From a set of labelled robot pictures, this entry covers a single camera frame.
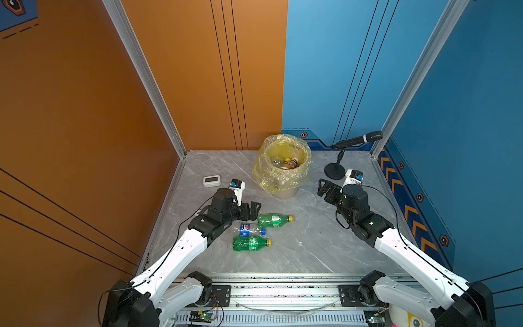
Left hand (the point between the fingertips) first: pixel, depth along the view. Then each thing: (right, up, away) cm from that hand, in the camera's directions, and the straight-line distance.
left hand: (251, 202), depth 80 cm
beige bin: (+14, +7, +1) cm, 16 cm away
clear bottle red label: (+11, +17, +14) cm, 24 cm away
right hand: (+29, +7, -2) cm, 30 cm away
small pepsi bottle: (-2, -12, +5) cm, 13 cm away
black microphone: (+50, +27, +6) cm, 57 cm away
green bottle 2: (-1, -17, +1) cm, 17 cm away
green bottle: (+9, -9, +7) cm, 15 cm away
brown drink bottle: (+16, +15, +9) cm, 24 cm away
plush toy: (+49, -34, -16) cm, 62 cm away
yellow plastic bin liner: (+4, +13, +7) cm, 15 cm away
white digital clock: (-23, +7, +25) cm, 34 cm away
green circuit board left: (-17, -39, -10) cm, 43 cm away
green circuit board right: (+45, -40, -9) cm, 60 cm away
